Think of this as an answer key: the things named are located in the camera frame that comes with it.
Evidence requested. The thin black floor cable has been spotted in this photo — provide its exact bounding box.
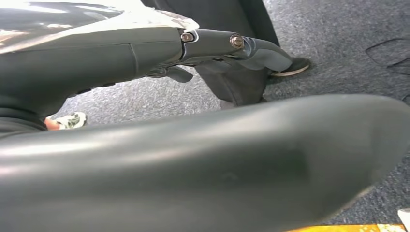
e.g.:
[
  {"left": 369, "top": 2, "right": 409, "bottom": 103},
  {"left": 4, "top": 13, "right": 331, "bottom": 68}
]
[{"left": 365, "top": 38, "right": 410, "bottom": 76}]

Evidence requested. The person's foot in white shoe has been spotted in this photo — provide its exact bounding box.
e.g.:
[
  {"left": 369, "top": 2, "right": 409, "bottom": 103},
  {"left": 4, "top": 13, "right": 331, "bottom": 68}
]
[{"left": 44, "top": 112, "right": 88, "bottom": 131}]

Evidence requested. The dark blue-grey carpet rug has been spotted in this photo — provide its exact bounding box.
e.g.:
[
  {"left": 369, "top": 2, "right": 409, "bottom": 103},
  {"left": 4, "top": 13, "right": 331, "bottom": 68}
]
[{"left": 51, "top": 0, "right": 410, "bottom": 227}]

